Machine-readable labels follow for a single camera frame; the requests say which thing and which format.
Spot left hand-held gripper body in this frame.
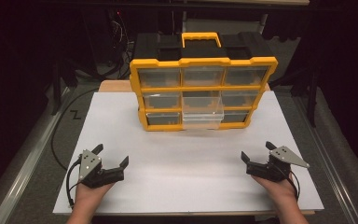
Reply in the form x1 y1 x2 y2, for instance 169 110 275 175
77 148 126 189

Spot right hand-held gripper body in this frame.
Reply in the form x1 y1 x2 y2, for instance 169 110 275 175
245 146 311 183

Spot pulled-out clear plastic drawer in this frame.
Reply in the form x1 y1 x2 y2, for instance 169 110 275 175
181 95 225 131

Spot yellow and black organizer cabinet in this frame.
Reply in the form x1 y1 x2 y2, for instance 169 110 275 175
129 31 279 133

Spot person's left hand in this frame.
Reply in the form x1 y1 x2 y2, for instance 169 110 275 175
74 182 117 209

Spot person's right hand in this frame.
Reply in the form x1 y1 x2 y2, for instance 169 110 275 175
250 175 298 210

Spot black metal stand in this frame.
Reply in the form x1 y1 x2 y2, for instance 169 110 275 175
290 66 322 129
49 60 79 117

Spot set of closed clear bins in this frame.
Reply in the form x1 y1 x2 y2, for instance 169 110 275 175
136 65 269 126

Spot left hand-held gripper black cable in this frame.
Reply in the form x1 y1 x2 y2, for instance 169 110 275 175
65 156 84 209

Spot hand-held gripper black cable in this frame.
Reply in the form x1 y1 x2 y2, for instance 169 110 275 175
286 172 301 202
65 156 84 209

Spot right hand-held gripper black cable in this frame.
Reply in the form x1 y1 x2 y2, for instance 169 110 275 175
286 172 301 202

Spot long black floor cable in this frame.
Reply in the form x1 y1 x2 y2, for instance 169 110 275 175
50 88 100 173

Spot metal floor rail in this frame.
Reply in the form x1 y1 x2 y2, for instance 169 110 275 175
0 86 73 224
293 95 358 224

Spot bundle of background cables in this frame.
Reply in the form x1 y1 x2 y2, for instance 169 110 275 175
106 8 136 80

